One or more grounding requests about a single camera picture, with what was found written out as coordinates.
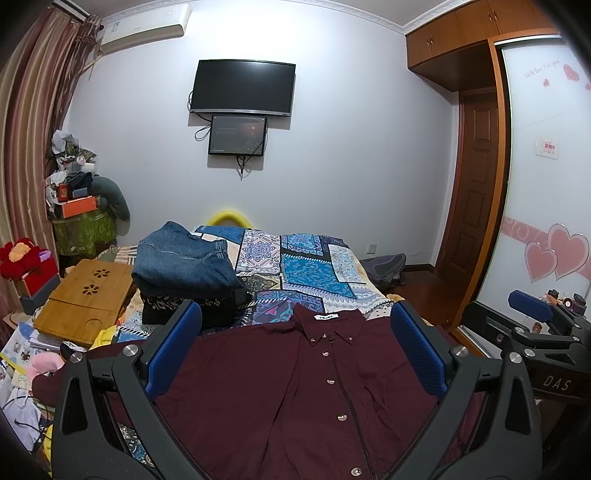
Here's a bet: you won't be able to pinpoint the maroon button shirt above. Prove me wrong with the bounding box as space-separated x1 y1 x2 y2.
33 314 480 479

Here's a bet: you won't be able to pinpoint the white wardrobe sliding door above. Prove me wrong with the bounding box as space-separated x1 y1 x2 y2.
477 39 590 332

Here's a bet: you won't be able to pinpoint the brown wooden door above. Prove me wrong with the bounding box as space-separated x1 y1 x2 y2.
436 88 498 294

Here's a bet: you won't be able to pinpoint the pink plush toy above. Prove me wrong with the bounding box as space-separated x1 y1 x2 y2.
25 352 65 384

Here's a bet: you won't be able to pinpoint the wooden lap desk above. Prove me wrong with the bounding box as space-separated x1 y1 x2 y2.
33 259 132 347

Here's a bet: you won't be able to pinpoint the grey backpack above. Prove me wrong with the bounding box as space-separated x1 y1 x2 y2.
360 253 407 291

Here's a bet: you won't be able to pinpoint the black patterned folded garment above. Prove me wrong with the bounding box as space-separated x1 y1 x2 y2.
140 289 253 333

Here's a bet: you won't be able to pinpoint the folded blue denim jeans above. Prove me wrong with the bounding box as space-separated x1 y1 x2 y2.
132 221 245 298

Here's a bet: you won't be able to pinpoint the red plush toy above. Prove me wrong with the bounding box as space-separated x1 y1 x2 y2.
0 238 47 281

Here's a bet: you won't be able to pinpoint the green cloth covered stand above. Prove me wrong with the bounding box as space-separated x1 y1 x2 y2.
51 210 117 258

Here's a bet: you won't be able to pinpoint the orange box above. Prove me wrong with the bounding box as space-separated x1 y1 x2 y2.
54 196 97 219

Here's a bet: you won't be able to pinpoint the yellow pool noodle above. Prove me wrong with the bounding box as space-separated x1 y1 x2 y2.
206 209 252 229

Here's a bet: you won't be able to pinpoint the blue patchwork bedspread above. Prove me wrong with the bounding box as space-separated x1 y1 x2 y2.
105 224 408 467

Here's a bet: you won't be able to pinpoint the grey green pillow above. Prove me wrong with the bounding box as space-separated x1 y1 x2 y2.
89 176 130 221

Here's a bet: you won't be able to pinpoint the wooden overhead cabinet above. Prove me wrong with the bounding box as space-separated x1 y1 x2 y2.
406 0 557 92

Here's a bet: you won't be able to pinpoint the striped pink curtain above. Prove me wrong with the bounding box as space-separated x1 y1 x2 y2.
1 6 101 252

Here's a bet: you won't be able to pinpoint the white air conditioner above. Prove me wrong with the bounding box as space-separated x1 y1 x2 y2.
100 3 191 54

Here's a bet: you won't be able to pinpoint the small wall monitor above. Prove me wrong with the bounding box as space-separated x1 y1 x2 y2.
208 115 267 157

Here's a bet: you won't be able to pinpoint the black wall television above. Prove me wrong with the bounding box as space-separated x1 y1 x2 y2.
189 59 296 117

